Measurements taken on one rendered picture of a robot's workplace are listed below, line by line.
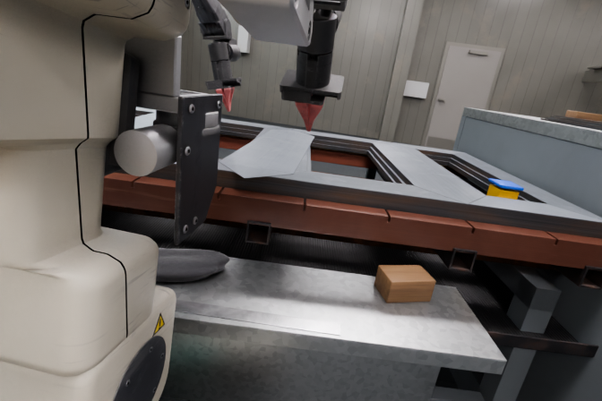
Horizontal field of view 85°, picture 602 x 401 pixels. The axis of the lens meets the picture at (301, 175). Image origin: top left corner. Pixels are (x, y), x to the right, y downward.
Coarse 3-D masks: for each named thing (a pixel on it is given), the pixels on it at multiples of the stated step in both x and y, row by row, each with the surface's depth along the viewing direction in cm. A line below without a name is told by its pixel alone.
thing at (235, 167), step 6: (222, 162) 77; (234, 168) 74; (240, 168) 74; (246, 168) 75; (252, 168) 76; (258, 168) 76; (252, 174) 72; (258, 174) 72; (264, 174) 73; (270, 174) 74; (276, 174) 74; (282, 174) 75; (288, 174) 76
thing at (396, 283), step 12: (384, 276) 66; (396, 276) 65; (408, 276) 66; (420, 276) 67; (384, 288) 65; (396, 288) 64; (408, 288) 65; (420, 288) 65; (432, 288) 66; (384, 300) 65; (396, 300) 65; (408, 300) 66; (420, 300) 66
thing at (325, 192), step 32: (224, 128) 134; (256, 128) 134; (288, 128) 142; (384, 160) 112; (448, 160) 136; (288, 192) 73; (320, 192) 73; (352, 192) 73; (384, 192) 72; (512, 224) 74; (544, 224) 74; (576, 224) 73
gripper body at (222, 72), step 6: (228, 60) 101; (216, 66) 99; (222, 66) 99; (228, 66) 101; (216, 72) 100; (222, 72) 100; (228, 72) 101; (216, 78) 101; (222, 78) 100; (228, 78) 101; (234, 78) 100; (240, 78) 104
